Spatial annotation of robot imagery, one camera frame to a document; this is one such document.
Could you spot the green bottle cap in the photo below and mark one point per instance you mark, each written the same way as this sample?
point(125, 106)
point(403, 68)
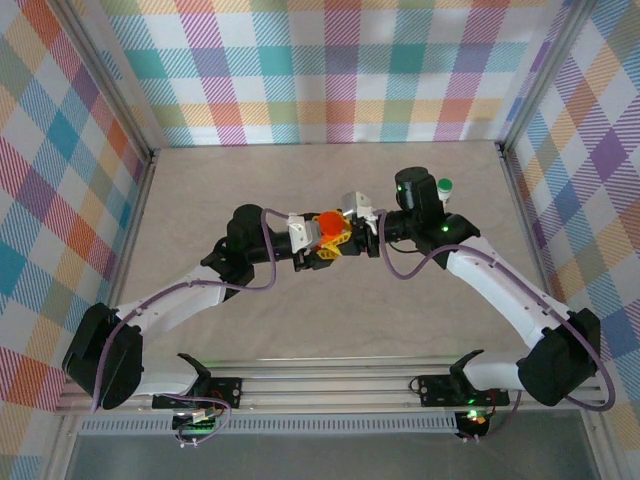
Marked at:
point(445, 185)

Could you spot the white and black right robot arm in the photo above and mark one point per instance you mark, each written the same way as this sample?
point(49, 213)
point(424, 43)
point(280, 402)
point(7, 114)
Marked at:
point(495, 290)

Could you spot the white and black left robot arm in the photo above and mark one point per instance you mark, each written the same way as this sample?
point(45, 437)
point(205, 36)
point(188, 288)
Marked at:
point(170, 305)

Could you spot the small circuit board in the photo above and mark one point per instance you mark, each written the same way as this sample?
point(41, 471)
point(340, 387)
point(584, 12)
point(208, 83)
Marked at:
point(472, 417)
point(197, 427)

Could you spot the aluminium side rail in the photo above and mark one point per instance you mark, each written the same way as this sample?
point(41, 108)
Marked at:
point(532, 240)
point(125, 250)

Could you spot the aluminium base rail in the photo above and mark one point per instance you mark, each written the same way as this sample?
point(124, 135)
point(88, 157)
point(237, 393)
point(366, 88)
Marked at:
point(325, 390)

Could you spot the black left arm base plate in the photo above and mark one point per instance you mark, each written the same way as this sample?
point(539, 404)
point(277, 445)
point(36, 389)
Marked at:
point(225, 392)

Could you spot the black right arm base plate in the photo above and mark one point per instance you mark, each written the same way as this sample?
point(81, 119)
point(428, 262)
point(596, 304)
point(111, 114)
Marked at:
point(435, 390)

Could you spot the aluminium frame post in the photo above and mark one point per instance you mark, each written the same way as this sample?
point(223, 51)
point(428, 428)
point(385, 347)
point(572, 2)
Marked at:
point(110, 75)
point(542, 75)

